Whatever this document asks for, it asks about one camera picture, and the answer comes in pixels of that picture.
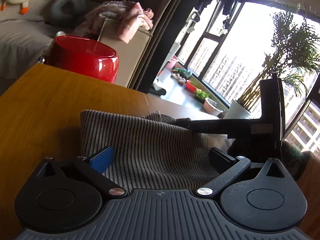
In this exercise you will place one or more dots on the tall green potted plant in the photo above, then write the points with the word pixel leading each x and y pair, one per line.
pixel 295 44

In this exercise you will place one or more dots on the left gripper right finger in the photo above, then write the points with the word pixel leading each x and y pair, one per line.
pixel 229 170

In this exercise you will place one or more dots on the pink blanket pile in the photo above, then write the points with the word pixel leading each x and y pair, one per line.
pixel 130 14

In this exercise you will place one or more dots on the grey neck pillow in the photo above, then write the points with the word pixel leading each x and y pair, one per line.
pixel 65 13

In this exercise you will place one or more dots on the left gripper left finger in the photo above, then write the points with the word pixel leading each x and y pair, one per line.
pixel 92 169

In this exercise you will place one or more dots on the pink basin pot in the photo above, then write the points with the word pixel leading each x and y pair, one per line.
pixel 211 107

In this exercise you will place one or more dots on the red plant bowl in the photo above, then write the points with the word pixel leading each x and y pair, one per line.
pixel 190 86

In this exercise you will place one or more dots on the grey striped knit garment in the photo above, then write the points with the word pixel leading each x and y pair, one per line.
pixel 151 152

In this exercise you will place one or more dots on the white plant pot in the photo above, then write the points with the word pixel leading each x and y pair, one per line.
pixel 236 111

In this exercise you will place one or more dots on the pink plastic bucket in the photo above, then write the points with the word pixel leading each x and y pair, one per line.
pixel 170 64

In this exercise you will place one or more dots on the beige sofa armrest box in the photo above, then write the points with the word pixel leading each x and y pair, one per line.
pixel 129 54

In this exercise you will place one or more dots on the red round stool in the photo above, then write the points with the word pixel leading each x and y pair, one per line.
pixel 83 56

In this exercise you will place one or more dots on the grey covered sofa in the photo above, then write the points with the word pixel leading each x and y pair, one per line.
pixel 25 37

